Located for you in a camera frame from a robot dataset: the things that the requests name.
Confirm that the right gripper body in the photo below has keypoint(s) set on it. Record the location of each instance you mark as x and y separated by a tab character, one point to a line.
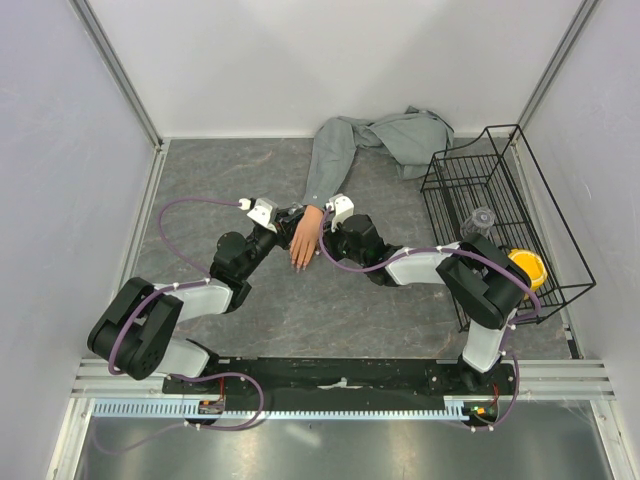
336	241

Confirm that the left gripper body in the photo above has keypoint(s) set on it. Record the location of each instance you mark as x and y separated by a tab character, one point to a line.
282	235

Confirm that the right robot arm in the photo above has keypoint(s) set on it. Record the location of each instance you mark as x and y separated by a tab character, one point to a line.
485	282

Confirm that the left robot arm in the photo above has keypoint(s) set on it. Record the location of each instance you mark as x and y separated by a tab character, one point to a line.
135	333

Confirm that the mannequin hand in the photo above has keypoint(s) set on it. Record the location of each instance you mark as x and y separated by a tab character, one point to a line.
305	239

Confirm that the grey shirt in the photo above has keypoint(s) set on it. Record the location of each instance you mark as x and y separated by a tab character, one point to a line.
411	138

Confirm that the clear plastic jar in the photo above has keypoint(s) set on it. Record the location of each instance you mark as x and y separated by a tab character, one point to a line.
481	220

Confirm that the yellow lidded container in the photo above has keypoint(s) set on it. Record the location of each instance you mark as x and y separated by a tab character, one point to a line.
530	264

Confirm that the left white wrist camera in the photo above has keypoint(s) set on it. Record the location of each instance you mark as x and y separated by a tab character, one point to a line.
261	211

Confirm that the black wire rack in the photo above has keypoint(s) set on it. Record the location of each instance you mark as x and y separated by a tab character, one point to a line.
483	173

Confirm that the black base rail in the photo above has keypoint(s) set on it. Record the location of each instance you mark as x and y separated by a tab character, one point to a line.
352	385

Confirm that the grey slotted cable duct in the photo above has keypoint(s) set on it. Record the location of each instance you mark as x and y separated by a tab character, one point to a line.
195	410

